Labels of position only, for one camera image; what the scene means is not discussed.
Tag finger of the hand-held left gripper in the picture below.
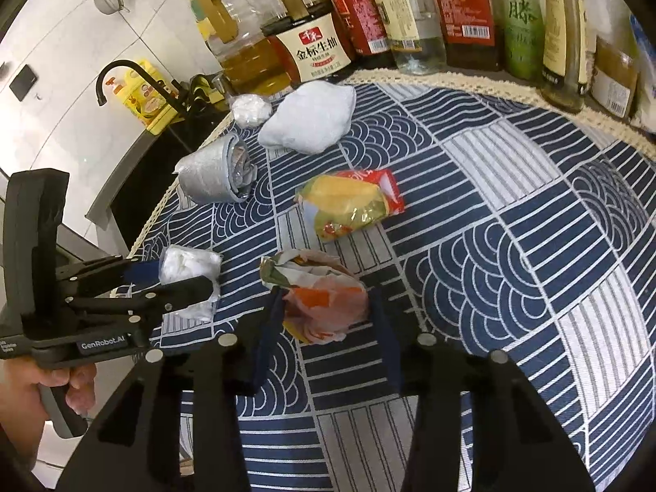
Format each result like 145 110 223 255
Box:
64 275 216 319
56 256 162 288

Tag white plastic bag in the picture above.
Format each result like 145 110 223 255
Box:
257 81 357 155

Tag red label dark liquid bottle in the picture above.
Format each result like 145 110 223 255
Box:
424 0 506 71

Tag black wall switch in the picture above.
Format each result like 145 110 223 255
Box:
9 64 39 100

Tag person's left hand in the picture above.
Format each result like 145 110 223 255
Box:
0 361 98 424

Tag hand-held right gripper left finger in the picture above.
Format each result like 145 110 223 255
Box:
66 287 288 492

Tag blue patterned tablecloth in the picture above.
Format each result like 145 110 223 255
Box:
125 69 656 492

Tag white and blue bag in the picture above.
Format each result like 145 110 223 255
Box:
628 10 656 131

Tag black sink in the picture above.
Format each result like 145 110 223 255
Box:
110 107 231 257

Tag clear cooking oil jug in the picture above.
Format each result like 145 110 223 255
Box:
205 0 295 96

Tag black and yellow cloth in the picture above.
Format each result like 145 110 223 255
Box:
187 74 216 107

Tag pale oil bottle yellow cap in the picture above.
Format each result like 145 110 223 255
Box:
535 0 590 114

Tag clear bottle with yellow cap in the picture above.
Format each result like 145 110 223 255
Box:
365 0 448 75

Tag orange and white wrapper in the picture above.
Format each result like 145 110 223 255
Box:
260 250 370 345

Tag silver foil bag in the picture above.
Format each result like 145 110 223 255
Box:
174 132 257 205

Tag green label sauce bottle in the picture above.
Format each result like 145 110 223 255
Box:
185 0 226 42

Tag yellow jug with handle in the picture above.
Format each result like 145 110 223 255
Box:
110 59 172 135

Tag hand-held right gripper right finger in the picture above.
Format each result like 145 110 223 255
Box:
369 289 598 492

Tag red label black cap bottle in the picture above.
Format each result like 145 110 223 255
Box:
320 0 390 57

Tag dark soy sauce jug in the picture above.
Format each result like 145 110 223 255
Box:
259 0 354 83

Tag black faucet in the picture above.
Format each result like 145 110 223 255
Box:
96 60 185 118

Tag yellow and red snack packet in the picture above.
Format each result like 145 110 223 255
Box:
296 168 405 241

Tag green label oil bottle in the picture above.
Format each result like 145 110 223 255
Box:
494 0 547 80

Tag small tissue ball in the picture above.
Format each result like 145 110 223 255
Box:
230 93 273 126

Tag small glass jar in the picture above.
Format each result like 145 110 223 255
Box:
589 36 641 121

